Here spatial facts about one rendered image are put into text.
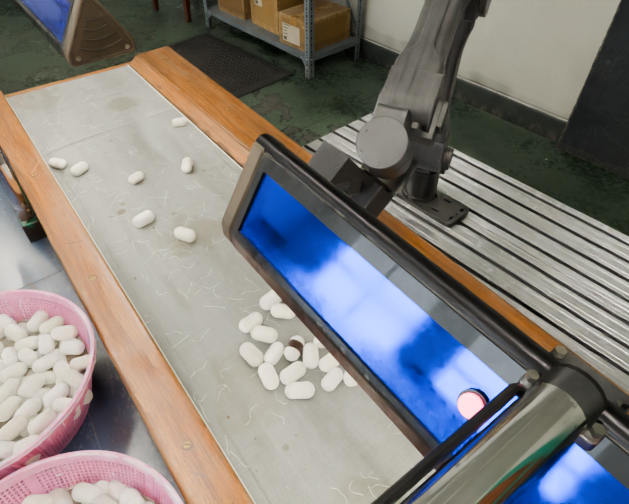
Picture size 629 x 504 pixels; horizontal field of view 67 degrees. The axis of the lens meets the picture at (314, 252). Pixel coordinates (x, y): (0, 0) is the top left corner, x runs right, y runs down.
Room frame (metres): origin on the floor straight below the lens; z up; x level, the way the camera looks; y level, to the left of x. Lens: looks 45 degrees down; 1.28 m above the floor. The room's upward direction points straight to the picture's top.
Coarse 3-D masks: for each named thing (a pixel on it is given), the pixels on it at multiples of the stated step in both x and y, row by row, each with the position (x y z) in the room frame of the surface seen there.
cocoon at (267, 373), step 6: (264, 366) 0.32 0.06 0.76; (270, 366) 0.32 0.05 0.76; (258, 372) 0.32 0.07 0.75; (264, 372) 0.31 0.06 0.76; (270, 372) 0.31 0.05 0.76; (264, 378) 0.30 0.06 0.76; (270, 378) 0.30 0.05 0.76; (276, 378) 0.30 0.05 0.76; (264, 384) 0.30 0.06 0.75; (270, 384) 0.30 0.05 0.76; (276, 384) 0.30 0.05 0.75
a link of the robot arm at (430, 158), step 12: (468, 12) 0.74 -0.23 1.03; (468, 24) 0.74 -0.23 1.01; (456, 36) 0.74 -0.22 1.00; (468, 36) 0.76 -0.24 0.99; (456, 48) 0.74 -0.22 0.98; (456, 60) 0.74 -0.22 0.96; (456, 72) 0.75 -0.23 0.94; (444, 84) 0.74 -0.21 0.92; (444, 96) 0.74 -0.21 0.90; (444, 132) 0.72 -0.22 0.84; (420, 144) 0.73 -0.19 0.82; (444, 144) 0.71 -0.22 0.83; (420, 156) 0.72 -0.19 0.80; (432, 156) 0.72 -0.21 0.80; (432, 168) 0.72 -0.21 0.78
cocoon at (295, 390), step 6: (288, 384) 0.30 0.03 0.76; (294, 384) 0.29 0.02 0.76; (300, 384) 0.29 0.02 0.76; (306, 384) 0.29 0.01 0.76; (312, 384) 0.30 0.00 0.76; (288, 390) 0.29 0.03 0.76; (294, 390) 0.29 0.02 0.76; (300, 390) 0.29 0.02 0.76; (306, 390) 0.29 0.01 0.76; (312, 390) 0.29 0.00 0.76; (288, 396) 0.28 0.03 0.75; (294, 396) 0.28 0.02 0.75; (300, 396) 0.28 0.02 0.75; (306, 396) 0.28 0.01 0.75
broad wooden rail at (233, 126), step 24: (168, 48) 1.27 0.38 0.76; (144, 72) 1.16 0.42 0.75; (168, 72) 1.13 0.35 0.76; (192, 72) 1.13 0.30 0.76; (168, 96) 1.05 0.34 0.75; (192, 96) 1.01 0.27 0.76; (216, 96) 1.01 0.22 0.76; (192, 120) 0.94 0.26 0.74; (216, 120) 0.90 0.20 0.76; (240, 120) 0.90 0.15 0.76; (264, 120) 0.90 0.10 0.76; (216, 144) 0.85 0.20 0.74; (240, 144) 0.82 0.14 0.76; (288, 144) 0.81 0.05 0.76; (384, 216) 0.60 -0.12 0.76; (408, 240) 0.54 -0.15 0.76; (456, 264) 0.49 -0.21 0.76; (480, 288) 0.44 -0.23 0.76; (504, 312) 0.40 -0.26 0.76; (552, 336) 0.36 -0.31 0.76
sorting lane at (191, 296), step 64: (64, 128) 0.91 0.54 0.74; (128, 128) 0.91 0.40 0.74; (192, 128) 0.91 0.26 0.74; (64, 192) 0.69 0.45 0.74; (128, 192) 0.69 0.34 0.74; (192, 192) 0.69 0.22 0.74; (128, 256) 0.53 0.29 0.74; (192, 256) 0.53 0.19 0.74; (192, 320) 0.40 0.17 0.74; (192, 384) 0.31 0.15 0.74; (256, 384) 0.31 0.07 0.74; (320, 384) 0.31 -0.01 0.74; (256, 448) 0.23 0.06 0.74; (320, 448) 0.23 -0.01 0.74; (384, 448) 0.23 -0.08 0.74
